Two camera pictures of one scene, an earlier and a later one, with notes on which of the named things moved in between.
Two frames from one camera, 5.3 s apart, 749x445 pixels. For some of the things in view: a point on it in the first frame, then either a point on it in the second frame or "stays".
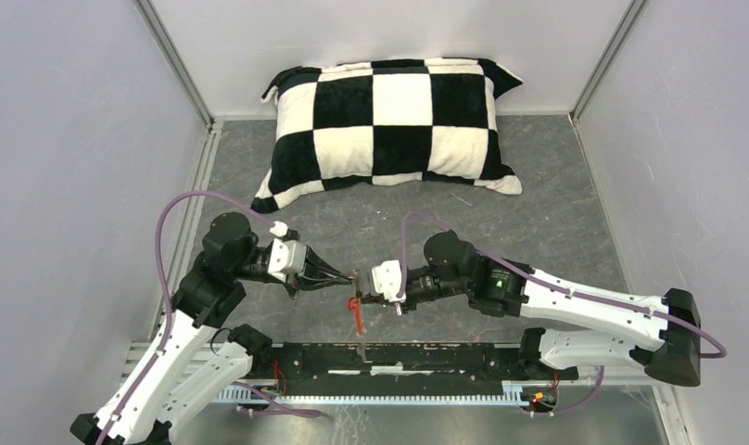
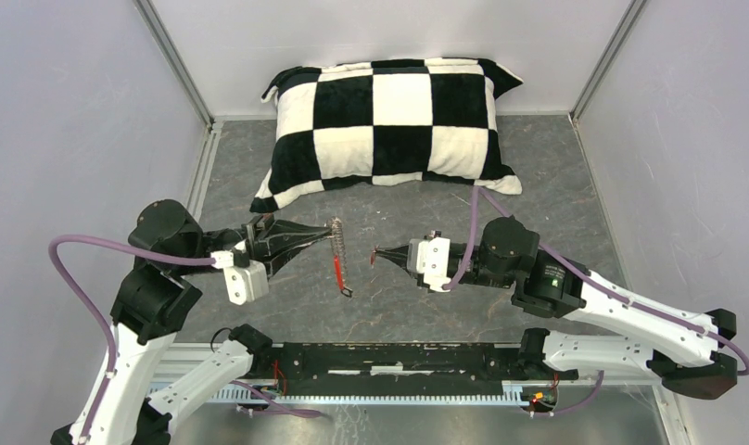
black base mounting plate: [396, 369] stays
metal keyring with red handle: [353, 302] → [339, 254]
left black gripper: [315, 266] → [265, 227]
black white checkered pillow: [386, 122] stays
